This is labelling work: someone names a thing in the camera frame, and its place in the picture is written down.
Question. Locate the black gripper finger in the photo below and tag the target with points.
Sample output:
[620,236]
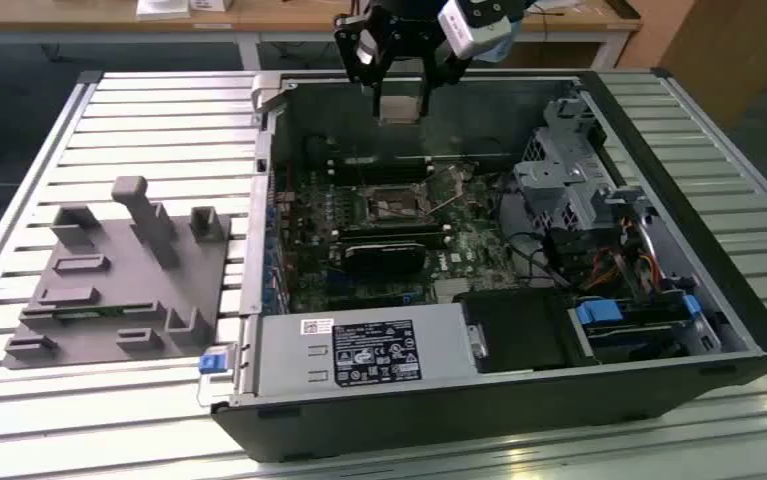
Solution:
[426,90]
[382,95]

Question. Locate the CPU socket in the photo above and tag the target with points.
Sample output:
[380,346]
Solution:
[397,205]

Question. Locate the pale blue teach pendant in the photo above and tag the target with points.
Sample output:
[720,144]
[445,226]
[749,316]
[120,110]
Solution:
[500,52]

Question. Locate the black RAM stick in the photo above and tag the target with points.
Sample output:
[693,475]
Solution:
[390,239]
[390,229]

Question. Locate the silver metal drive cage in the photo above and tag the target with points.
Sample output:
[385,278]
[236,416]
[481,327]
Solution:
[551,190]

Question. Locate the white box with black print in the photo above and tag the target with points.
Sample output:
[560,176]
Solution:
[212,5]

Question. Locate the green motherboard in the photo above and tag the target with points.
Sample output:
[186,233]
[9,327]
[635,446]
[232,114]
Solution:
[477,250]

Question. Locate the black graphics card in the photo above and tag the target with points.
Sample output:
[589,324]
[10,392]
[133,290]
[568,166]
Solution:
[384,260]

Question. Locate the small silver heatsink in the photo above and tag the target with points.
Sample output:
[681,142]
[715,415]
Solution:
[453,291]

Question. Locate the brown wooden cabinet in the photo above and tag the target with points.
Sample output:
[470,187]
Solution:
[724,50]

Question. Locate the black plastic shroud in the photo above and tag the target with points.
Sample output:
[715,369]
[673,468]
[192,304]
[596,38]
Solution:
[524,330]

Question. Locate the wooden desk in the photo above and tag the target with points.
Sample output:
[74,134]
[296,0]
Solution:
[57,22]

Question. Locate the silver power supply with label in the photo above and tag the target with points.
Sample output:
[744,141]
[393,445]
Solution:
[290,345]

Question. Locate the blue disk carrier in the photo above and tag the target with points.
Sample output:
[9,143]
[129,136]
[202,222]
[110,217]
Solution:
[600,315]

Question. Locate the grey parts rack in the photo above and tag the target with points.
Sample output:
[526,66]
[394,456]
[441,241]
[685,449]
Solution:
[124,280]

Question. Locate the blue plastic clip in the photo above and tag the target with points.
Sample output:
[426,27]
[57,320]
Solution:
[691,306]

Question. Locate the blue case latch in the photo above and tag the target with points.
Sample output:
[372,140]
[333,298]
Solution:
[217,361]

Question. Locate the green RAM stick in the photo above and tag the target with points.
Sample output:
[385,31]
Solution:
[83,313]

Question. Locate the grey disk bay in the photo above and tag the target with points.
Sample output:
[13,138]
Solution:
[704,340]

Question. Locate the black PC case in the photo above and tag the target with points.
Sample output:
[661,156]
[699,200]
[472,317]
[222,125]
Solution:
[424,425]

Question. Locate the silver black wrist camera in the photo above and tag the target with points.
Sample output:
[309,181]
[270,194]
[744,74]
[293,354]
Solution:
[470,30]

